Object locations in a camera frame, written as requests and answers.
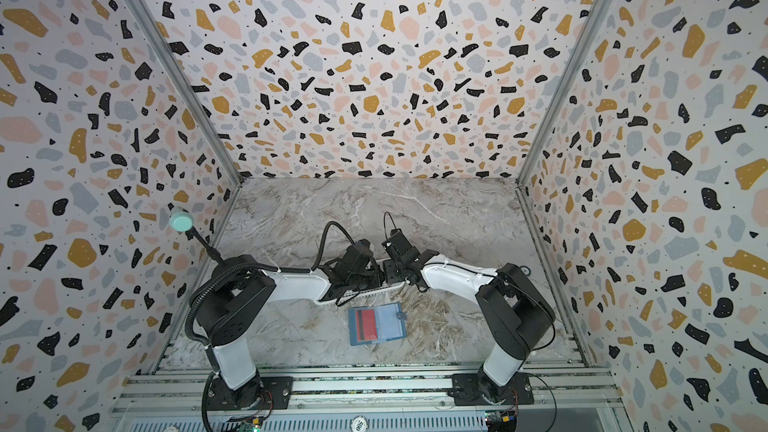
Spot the black corrugated cable hose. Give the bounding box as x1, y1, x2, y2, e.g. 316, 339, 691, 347
183, 220, 358, 346

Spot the aluminium rail base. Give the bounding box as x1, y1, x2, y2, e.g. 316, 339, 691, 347
104, 361, 635, 431

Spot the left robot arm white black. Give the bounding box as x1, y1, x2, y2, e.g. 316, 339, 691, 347
185, 240, 386, 391

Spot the white plastic basket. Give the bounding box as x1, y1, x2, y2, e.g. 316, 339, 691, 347
333, 281, 406, 307

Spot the black stand with green ball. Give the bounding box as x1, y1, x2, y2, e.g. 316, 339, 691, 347
169, 210, 228, 267

